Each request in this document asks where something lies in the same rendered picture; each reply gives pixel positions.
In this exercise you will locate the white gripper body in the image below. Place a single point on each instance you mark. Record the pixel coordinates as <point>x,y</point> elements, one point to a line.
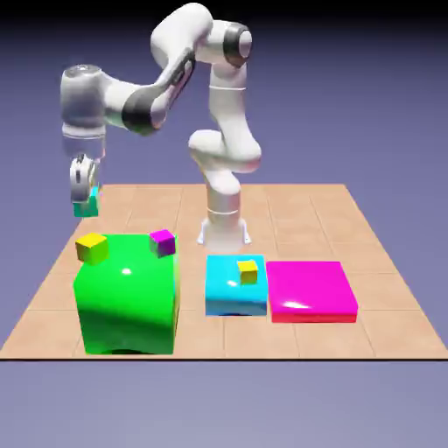
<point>81,182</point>

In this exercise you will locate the small cyan cube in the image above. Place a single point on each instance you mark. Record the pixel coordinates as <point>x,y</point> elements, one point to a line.
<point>87,207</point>

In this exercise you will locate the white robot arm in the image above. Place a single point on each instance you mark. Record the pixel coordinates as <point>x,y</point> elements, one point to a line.
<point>227,105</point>

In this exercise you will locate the small yellow cube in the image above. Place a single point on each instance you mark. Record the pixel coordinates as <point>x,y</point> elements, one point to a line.
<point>91,247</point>
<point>247,271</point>

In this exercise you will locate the small magenta cube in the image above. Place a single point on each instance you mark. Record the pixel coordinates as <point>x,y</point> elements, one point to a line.
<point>162,243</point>

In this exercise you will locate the large green box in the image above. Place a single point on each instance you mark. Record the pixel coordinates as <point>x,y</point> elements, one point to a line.
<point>126,297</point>

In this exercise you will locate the large cyan box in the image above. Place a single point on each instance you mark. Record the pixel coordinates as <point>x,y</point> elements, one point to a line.
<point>231,290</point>

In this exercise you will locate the large magenta box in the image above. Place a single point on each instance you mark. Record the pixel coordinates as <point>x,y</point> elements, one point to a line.
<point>309,290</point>

